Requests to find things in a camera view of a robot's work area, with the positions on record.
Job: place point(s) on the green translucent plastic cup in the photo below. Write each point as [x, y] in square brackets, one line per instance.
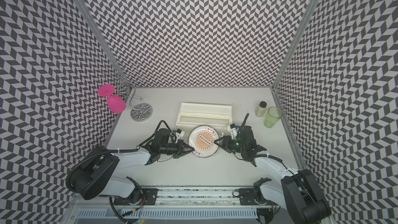
[272, 117]

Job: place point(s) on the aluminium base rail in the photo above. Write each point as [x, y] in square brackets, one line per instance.
[199, 196]

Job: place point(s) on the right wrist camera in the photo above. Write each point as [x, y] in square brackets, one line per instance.
[233, 128]

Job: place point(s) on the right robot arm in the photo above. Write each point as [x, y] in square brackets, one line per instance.
[281, 174]

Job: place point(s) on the cream plastic wrap dispenser box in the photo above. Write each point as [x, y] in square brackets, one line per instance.
[194, 114]

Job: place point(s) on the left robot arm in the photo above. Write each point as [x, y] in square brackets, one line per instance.
[95, 175]

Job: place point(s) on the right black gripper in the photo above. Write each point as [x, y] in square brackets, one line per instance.
[226, 143]

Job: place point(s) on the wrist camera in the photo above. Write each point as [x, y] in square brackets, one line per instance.
[233, 128]
[179, 133]

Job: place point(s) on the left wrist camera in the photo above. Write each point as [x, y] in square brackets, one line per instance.
[179, 133]

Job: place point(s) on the pink plastic wine glass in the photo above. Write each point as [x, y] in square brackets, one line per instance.
[115, 103]

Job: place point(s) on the metal wire glass rack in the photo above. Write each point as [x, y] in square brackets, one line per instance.
[125, 85]

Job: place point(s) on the small jar black lid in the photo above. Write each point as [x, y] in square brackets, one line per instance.
[261, 109]

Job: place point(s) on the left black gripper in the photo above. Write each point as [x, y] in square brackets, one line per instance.
[181, 149]

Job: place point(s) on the white plate orange pattern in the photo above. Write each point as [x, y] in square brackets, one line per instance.
[203, 142]

